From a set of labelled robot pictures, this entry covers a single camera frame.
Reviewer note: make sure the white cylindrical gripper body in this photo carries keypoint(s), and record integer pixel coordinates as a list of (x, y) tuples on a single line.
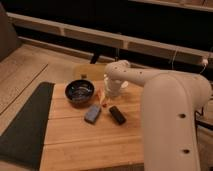
[(113, 87)]

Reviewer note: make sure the orange red pepper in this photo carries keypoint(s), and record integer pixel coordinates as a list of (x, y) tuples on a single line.
[(102, 97)]

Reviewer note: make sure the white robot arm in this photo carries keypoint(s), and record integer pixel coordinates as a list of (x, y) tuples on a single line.
[(168, 104)]

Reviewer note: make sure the black rectangular box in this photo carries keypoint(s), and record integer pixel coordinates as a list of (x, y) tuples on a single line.
[(117, 115)]

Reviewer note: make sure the dark blue bowl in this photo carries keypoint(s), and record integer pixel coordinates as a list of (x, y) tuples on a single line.
[(79, 91)]

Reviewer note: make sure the blue sponge block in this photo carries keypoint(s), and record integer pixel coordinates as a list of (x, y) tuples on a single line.
[(92, 114)]

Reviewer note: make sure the dark green floor mat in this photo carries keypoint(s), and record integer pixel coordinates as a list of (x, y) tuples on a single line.
[(22, 141)]

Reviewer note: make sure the long wooden shelf rail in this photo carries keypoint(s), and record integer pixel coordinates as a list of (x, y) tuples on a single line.
[(110, 39)]

